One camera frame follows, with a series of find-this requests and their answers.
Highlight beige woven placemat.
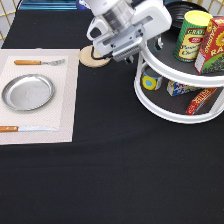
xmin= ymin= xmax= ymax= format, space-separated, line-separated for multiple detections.
xmin=0 ymin=49 xmax=79 ymax=145

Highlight white two-tier lazy Susan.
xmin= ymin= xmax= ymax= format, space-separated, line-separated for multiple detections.
xmin=134 ymin=31 xmax=224 ymax=124

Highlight black ribbed bowl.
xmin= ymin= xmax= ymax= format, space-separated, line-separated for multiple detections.
xmin=166 ymin=1 xmax=206 ymax=35

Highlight red butter box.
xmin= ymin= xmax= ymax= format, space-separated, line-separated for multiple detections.
xmin=186 ymin=87 xmax=217 ymax=115

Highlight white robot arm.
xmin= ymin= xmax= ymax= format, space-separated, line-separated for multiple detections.
xmin=86 ymin=0 xmax=172 ymax=61

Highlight silver metal plate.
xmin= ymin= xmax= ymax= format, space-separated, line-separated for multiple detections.
xmin=2 ymin=74 xmax=55 ymax=111

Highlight red raisin box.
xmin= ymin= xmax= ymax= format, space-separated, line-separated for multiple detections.
xmin=194 ymin=17 xmax=224 ymax=74

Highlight wooden handled fork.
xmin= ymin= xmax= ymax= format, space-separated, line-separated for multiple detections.
xmin=14 ymin=59 xmax=65 ymax=66

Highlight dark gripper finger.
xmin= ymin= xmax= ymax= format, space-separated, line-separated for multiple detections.
xmin=154 ymin=37 xmax=163 ymax=51

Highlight green yellow parmesan canister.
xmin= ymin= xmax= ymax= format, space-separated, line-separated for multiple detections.
xmin=174 ymin=10 xmax=213 ymax=62

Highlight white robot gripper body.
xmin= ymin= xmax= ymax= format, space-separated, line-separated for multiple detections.
xmin=86 ymin=0 xmax=172 ymax=61

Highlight round wooden coaster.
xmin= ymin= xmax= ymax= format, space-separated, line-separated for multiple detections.
xmin=79 ymin=45 xmax=110 ymax=68

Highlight yellow blue round can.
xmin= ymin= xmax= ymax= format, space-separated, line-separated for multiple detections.
xmin=142 ymin=73 xmax=162 ymax=90

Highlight blue white small box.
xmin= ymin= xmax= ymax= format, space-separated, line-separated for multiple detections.
xmin=167 ymin=80 xmax=198 ymax=96

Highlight wooden handled knife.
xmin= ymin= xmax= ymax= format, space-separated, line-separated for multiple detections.
xmin=0 ymin=126 xmax=57 ymax=133

